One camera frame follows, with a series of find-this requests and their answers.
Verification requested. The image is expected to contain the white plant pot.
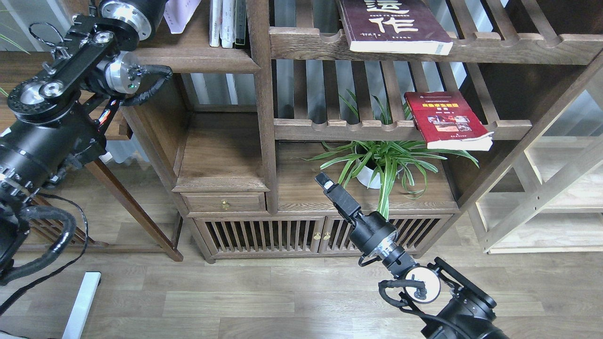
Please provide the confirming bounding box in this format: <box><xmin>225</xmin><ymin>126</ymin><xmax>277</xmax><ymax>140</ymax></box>
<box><xmin>350</xmin><ymin>146</ymin><xmax>400</xmax><ymax>189</ymax></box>

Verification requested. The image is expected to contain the white paperback book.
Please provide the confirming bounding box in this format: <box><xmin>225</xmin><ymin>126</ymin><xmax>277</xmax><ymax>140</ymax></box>
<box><xmin>164</xmin><ymin>0</ymin><xmax>202</xmax><ymax>34</ymax></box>

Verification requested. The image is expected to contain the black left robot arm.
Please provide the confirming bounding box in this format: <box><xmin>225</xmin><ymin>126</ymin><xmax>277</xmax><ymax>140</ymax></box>
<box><xmin>0</xmin><ymin>0</ymin><xmax>173</xmax><ymax>286</ymax></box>

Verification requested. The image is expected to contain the red paperback book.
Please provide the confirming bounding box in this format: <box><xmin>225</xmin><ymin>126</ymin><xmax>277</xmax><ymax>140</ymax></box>
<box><xmin>404</xmin><ymin>91</ymin><xmax>493</xmax><ymax>152</ymax></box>

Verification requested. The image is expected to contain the white metal table leg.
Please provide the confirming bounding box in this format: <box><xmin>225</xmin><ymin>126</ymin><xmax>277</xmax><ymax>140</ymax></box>
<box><xmin>62</xmin><ymin>272</ymin><xmax>101</xmax><ymax>339</ymax></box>

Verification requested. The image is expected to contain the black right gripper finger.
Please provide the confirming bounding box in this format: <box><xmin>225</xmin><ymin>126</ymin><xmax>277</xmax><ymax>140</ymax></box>
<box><xmin>315</xmin><ymin>172</ymin><xmax>336</xmax><ymax>192</ymax></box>

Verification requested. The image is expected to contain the dark maroon book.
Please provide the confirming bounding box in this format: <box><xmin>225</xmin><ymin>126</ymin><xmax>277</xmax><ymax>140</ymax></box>
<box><xmin>337</xmin><ymin>0</ymin><xmax>454</xmax><ymax>56</ymax></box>

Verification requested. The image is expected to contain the left slatted cabinet door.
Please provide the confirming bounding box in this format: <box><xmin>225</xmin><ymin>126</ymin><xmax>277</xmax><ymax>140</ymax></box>
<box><xmin>195</xmin><ymin>217</ymin><xmax>325</xmax><ymax>259</ymax></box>

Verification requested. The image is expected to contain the dark upright book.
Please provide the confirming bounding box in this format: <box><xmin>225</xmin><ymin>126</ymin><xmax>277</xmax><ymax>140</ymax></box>
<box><xmin>233</xmin><ymin>0</ymin><xmax>249</xmax><ymax>49</ymax></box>

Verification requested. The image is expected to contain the right slatted cabinet door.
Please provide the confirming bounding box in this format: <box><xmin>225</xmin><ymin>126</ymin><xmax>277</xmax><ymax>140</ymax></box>
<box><xmin>318</xmin><ymin>214</ymin><xmax>452</xmax><ymax>257</ymax></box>

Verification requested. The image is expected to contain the white upright book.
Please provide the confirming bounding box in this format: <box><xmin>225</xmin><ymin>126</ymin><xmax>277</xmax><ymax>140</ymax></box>
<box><xmin>209</xmin><ymin>0</ymin><xmax>222</xmax><ymax>47</ymax></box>
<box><xmin>220</xmin><ymin>0</ymin><xmax>235</xmax><ymax>48</ymax></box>

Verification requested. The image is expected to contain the dark wooden side shelf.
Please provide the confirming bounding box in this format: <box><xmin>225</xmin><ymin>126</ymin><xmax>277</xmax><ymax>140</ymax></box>
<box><xmin>1</xmin><ymin>51</ymin><xmax>183</xmax><ymax>262</ymax></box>

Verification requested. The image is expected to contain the white upright book middle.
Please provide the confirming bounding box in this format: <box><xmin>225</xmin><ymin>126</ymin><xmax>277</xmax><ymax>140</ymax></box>
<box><xmin>220</xmin><ymin>0</ymin><xmax>235</xmax><ymax>48</ymax></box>

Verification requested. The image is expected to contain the white upright book left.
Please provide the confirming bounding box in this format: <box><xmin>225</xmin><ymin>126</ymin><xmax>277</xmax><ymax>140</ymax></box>
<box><xmin>209</xmin><ymin>0</ymin><xmax>222</xmax><ymax>47</ymax></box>

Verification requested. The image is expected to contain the green spider plant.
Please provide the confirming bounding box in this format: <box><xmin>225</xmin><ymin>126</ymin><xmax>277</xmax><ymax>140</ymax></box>
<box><xmin>314</xmin><ymin>102</ymin><xmax>479</xmax><ymax>218</ymax></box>

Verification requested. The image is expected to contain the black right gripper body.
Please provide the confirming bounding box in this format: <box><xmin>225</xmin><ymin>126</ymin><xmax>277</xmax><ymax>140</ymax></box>
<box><xmin>327</xmin><ymin>183</ymin><xmax>397</xmax><ymax>257</ymax></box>

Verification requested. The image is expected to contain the light wooden rack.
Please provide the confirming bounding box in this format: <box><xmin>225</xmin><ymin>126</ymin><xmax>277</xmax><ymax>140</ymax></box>
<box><xmin>469</xmin><ymin>73</ymin><xmax>603</xmax><ymax>254</ymax></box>

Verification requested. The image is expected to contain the slatted cabinet door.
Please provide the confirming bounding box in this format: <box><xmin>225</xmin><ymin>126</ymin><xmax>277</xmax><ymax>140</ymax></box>
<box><xmin>195</xmin><ymin>217</ymin><xmax>325</xmax><ymax>259</ymax></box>
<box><xmin>318</xmin><ymin>214</ymin><xmax>452</xmax><ymax>257</ymax></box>

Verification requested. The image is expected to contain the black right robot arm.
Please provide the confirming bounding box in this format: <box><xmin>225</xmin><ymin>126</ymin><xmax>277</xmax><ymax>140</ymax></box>
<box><xmin>315</xmin><ymin>172</ymin><xmax>506</xmax><ymax>339</ymax></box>

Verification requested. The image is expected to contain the dark wooden bookshelf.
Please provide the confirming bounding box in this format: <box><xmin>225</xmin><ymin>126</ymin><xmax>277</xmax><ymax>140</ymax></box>
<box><xmin>122</xmin><ymin>0</ymin><xmax>602</xmax><ymax>263</ymax></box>

